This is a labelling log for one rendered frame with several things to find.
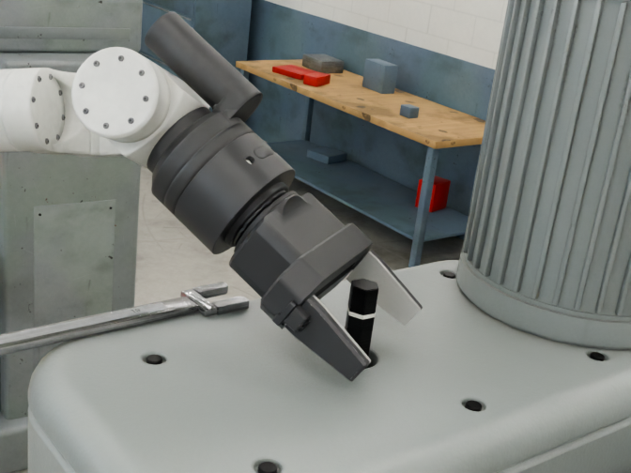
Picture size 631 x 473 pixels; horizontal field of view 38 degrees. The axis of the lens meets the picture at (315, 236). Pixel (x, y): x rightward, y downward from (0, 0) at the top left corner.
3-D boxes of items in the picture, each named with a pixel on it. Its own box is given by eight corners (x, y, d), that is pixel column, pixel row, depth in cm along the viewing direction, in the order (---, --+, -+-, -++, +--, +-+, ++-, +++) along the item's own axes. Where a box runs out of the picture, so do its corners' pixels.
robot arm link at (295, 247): (328, 298, 76) (226, 201, 78) (396, 220, 71) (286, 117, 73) (253, 358, 65) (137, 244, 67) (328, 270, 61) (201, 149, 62)
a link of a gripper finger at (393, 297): (424, 305, 71) (366, 250, 72) (400, 331, 72) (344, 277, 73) (431, 298, 72) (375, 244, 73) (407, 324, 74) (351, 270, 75)
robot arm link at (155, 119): (151, 216, 64) (41, 107, 66) (196, 221, 75) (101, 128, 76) (260, 95, 63) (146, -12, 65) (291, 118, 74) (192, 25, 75)
